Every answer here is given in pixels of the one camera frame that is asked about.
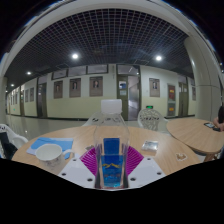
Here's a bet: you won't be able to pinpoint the small shiny packet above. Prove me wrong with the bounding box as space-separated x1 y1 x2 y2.
141 139 160 152

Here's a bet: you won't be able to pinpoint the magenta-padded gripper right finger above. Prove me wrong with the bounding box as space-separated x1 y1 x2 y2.
124 145 167 190

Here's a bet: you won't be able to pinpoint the framed wall portraits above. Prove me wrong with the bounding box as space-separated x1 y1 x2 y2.
7 76 161 107

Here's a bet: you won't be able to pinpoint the round ceiling lights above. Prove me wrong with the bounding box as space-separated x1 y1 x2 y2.
9 52 164 89

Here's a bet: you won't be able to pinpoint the dark tablet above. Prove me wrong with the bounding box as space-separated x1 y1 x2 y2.
203 121 221 132

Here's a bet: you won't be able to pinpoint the white mug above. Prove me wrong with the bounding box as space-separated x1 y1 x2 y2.
34 143 76 175

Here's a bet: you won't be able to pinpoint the blue and white booklet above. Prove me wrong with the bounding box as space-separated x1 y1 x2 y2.
26 136 75 157

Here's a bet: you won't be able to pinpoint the round wooden table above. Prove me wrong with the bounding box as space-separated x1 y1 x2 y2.
166 117 224 163

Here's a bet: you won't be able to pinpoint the grey open door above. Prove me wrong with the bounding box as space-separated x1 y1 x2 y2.
116 73 142 122

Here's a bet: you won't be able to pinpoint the black bag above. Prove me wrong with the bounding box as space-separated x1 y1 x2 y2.
0 131 18 161

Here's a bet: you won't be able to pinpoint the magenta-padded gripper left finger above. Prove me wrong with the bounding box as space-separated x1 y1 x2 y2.
57 146 100 190

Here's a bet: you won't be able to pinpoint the red wall posters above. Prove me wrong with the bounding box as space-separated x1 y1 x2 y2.
167 83 177 117

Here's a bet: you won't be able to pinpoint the person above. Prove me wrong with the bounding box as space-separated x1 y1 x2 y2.
212 105 224 132

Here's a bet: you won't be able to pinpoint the clear bottle with blue label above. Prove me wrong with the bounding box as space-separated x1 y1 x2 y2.
92 98 131 191

